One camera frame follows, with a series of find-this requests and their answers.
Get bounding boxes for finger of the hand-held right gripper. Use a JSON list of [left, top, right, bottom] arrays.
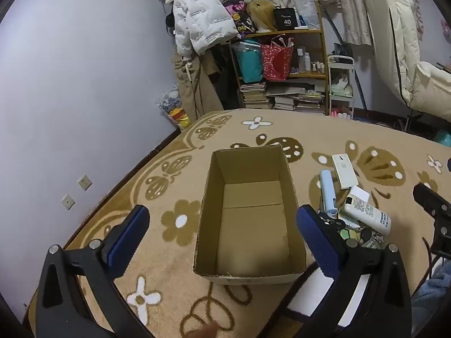
[[413, 182, 451, 258]]

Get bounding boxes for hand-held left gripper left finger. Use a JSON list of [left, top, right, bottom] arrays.
[[34, 204, 151, 338]]

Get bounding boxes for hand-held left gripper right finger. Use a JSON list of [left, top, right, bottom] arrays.
[[295, 204, 413, 338]]

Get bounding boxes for bunch of keys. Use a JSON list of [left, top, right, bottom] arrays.
[[356, 226, 385, 251]]

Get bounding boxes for white remote control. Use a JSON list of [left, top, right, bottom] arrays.
[[343, 195, 392, 236]]

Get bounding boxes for cardboard box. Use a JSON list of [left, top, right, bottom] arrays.
[[193, 144, 307, 286]]

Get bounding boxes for white charger adapter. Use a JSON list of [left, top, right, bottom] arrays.
[[347, 185, 370, 205]]

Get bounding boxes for light blue cylindrical gadget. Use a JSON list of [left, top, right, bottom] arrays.
[[319, 170, 339, 218]]

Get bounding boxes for teal round object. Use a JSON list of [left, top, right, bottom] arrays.
[[433, 129, 451, 146]]

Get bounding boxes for blue fleece garment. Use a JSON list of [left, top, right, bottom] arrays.
[[410, 271, 451, 324]]

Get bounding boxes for beige floral blanket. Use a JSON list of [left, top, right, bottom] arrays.
[[23, 110, 451, 338]]

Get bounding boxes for stack of books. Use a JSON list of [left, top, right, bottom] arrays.
[[273, 90, 326, 115], [240, 82, 273, 110]]

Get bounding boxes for plastic bag of toys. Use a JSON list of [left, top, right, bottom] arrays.
[[157, 84, 193, 131]]

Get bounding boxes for white duvet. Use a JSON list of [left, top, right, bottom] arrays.
[[361, 0, 451, 115]]

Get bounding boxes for white trolley cart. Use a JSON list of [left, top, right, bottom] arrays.
[[326, 55, 356, 120]]

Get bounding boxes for beige hanging trousers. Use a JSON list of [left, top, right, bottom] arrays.
[[172, 51, 224, 122]]

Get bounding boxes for row of cosmetic bottles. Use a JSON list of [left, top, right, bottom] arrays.
[[296, 47, 326, 74]]

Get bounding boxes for red patterned bag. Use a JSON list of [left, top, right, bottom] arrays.
[[261, 40, 295, 81]]

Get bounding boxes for teal bag in plastic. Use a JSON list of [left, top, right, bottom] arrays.
[[233, 40, 264, 83]]

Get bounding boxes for black hanging garment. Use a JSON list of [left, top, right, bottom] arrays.
[[208, 39, 240, 110]]

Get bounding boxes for beige curtain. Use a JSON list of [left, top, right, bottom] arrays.
[[197, 0, 374, 46]]

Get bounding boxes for yellow wooden shelf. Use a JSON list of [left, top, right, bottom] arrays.
[[229, 0, 328, 113]]

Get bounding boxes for black gift box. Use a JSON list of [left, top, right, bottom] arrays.
[[273, 7, 298, 32]]

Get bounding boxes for clear plastic bag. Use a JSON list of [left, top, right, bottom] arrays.
[[291, 0, 322, 30]]

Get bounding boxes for blonde wig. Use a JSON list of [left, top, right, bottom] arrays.
[[246, 0, 279, 32]]

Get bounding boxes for white puffer jacket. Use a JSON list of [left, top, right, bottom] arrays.
[[165, 0, 240, 57]]

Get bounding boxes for purple and black bag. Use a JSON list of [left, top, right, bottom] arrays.
[[223, 0, 256, 41]]

